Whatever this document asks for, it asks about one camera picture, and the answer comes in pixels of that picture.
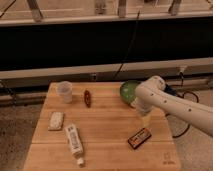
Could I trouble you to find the green ceramic bowl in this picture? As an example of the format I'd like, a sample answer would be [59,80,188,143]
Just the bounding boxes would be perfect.
[120,80,140,107]

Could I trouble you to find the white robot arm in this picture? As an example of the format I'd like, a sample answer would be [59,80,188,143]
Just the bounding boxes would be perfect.
[135,76,213,137]

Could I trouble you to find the black orange small box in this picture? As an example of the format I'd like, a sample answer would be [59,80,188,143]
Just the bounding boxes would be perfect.
[127,128,151,149]

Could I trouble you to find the brown oblong snack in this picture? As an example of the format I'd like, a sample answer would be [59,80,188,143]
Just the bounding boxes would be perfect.
[84,90,91,108]

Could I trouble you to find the white tube bottle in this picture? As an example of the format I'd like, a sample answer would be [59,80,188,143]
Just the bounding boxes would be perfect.
[65,124,85,167]

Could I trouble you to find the clear plastic cup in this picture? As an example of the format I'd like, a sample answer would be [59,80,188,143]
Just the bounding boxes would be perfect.
[56,81,72,103]

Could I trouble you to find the white sponge block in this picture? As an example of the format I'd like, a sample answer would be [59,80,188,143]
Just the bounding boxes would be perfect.
[48,112,64,131]

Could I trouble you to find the black cable by robot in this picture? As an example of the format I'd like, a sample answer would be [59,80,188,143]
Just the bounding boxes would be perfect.
[164,71,201,140]

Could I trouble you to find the black hanging cable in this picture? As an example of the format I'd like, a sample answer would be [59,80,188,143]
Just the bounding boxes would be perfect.
[111,9,142,81]

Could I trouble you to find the wall power outlet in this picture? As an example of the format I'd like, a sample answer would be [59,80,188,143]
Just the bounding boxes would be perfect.
[179,66,187,73]

